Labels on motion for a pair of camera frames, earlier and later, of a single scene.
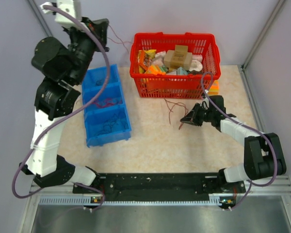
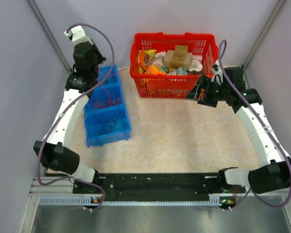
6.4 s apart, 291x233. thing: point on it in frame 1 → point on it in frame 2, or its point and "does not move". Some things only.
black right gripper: x=192 y=118 → x=205 y=83
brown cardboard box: x=180 y=57 does not move
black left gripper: x=98 y=29 → x=100 y=58
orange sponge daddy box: x=156 y=69 does not move
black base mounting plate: x=119 y=187 does not move
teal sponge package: x=181 y=71 does not move
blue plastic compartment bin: x=106 y=119 does not move
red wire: x=170 y=104 → x=117 y=73
